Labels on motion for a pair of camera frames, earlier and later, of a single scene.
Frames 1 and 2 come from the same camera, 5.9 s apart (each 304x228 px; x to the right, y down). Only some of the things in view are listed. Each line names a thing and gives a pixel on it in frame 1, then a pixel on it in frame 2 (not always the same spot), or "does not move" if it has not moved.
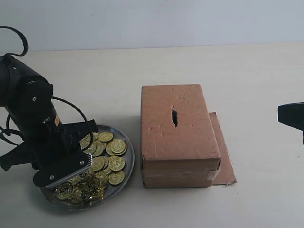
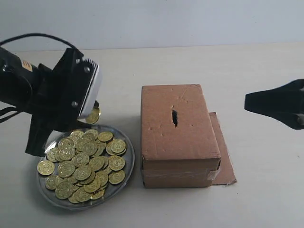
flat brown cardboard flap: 226,175 does not move
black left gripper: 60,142 to 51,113
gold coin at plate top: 106,136 does not move
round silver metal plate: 112,191 does not move
